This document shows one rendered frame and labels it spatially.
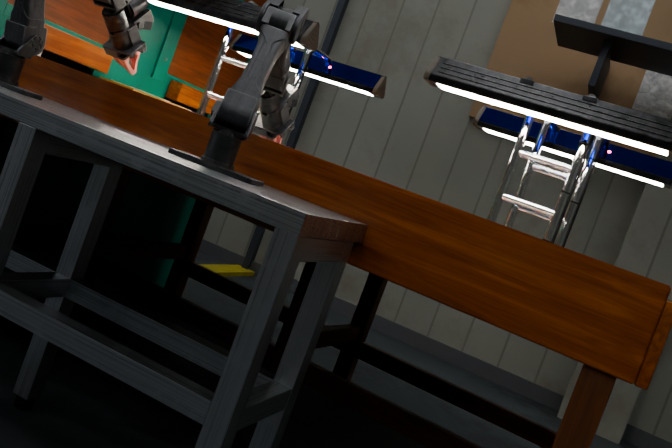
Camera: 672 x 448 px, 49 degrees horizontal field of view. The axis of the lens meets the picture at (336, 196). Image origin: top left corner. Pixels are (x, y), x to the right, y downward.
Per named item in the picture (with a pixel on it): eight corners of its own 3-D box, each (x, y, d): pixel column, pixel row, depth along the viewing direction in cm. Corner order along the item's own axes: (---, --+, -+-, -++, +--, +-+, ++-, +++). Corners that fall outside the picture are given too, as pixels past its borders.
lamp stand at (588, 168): (553, 280, 205) (611, 129, 203) (486, 254, 213) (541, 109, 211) (561, 281, 222) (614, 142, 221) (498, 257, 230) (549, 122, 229)
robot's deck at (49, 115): (298, 236, 120) (306, 213, 119) (-174, 42, 161) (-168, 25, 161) (421, 249, 204) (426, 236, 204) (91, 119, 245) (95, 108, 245)
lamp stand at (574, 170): (533, 279, 168) (603, 95, 167) (453, 248, 176) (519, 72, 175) (544, 280, 185) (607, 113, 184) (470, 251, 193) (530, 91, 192)
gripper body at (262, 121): (264, 115, 204) (261, 94, 198) (295, 125, 200) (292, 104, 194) (251, 129, 200) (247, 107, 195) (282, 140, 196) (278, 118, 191)
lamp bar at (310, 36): (304, 43, 195) (313, 17, 195) (130, -8, 220) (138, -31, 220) (316, 52, 203) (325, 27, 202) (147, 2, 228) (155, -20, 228)
